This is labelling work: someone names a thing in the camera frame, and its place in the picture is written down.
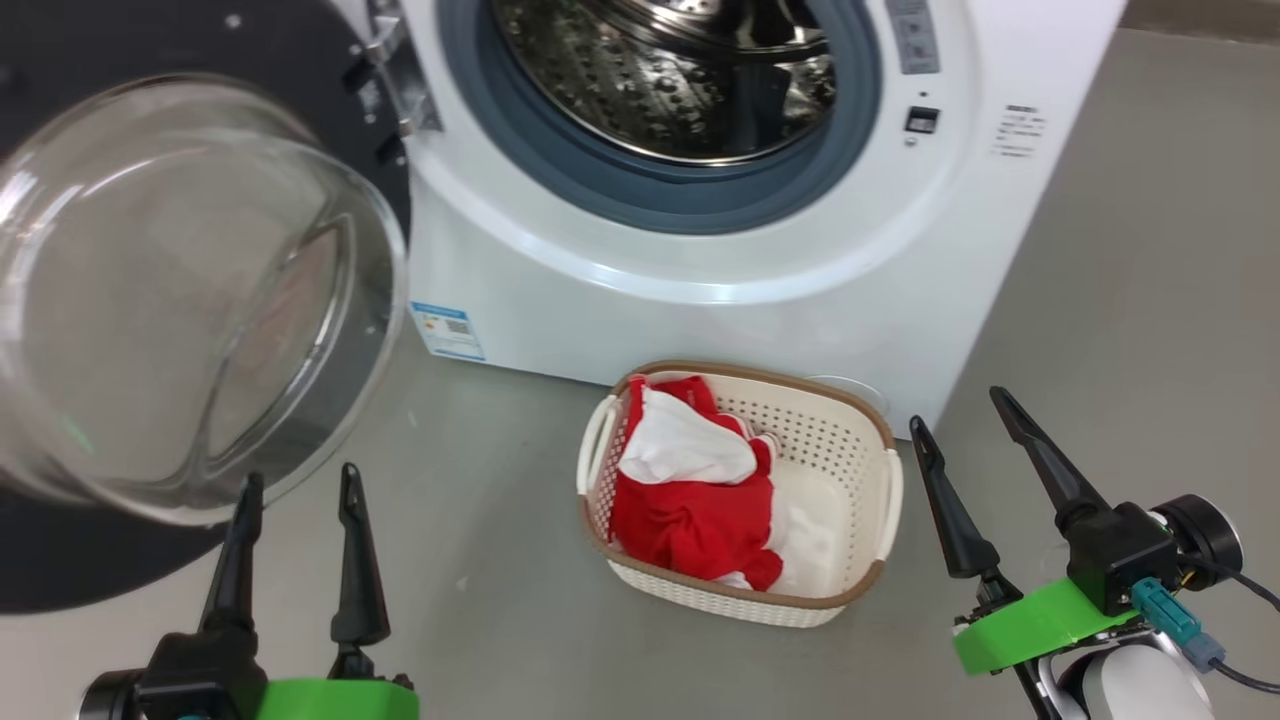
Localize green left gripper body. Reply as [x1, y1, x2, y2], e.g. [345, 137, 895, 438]
[255, 672, 421, 720]

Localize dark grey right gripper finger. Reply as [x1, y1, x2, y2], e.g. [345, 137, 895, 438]
[988, 385, 1113, 536]
[908, 415, 1023, 611]

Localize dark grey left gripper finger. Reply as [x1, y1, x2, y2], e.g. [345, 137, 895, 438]
[328, 462, 393, 681]
[197, 472, 266, 641]

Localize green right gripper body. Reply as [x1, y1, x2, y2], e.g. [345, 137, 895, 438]
[950, 577, 1141, 677]

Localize white cloth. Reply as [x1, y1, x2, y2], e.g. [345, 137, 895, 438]
[715, 465, 851, 599]

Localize red and white garment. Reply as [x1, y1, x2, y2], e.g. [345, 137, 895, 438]
[607, 374, 786, 593]

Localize black round glass washer door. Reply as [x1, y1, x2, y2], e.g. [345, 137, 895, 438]
[0, 0, 413, 616]

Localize cream perforated laundry basket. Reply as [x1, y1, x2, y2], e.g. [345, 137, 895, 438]
[576, 360, 905, 629]

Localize white front-load washing machine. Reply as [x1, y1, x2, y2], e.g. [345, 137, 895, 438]
[330, 0, 1129, 441]

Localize metal washer door hinge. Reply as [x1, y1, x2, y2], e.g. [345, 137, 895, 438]
[345, 0, 443, 166]

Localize round drain filter cover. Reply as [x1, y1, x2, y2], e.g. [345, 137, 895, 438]
[800, 374, 891, 416]

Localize blue energy label sticker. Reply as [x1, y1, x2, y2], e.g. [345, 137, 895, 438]
[410, 300, 487, 363]

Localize printed text warning label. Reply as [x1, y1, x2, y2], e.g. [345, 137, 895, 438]
[992, 100, 1049, 159]

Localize grey rectangular info label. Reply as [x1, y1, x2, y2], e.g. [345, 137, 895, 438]
[884, 0, 942, 76]

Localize stainless steel washer drum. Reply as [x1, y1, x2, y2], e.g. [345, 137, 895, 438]
[490, 0, 839, 167]

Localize teal right camera connector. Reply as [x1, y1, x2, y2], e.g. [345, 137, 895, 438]
[1130, 576, 1227, 673]

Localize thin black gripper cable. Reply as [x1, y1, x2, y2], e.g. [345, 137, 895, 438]
[1195, 558, 1280, 613]

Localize black right camera cable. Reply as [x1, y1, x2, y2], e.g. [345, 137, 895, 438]
[1205, 655, 1280, 696]

